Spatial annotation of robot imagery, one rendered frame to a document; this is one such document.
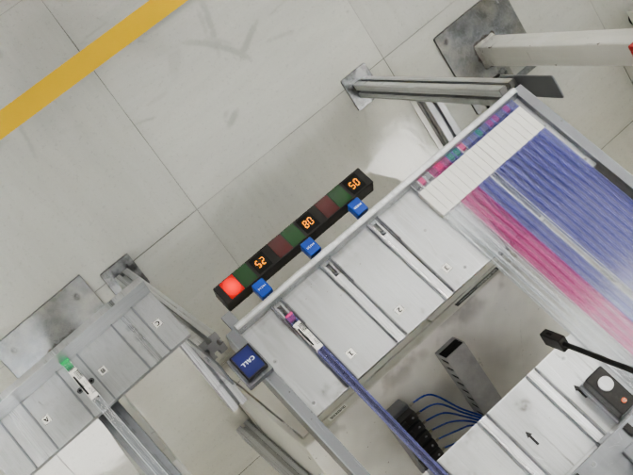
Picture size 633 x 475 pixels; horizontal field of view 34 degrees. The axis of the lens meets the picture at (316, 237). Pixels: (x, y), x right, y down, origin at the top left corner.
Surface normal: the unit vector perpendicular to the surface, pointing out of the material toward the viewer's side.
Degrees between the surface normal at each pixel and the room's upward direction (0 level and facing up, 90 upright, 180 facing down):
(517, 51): 90
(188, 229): 0
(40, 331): 0
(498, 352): 0
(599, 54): 90
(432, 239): 44
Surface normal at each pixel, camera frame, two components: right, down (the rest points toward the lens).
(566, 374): -0.07, -0.42
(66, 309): 0.41, 0.15
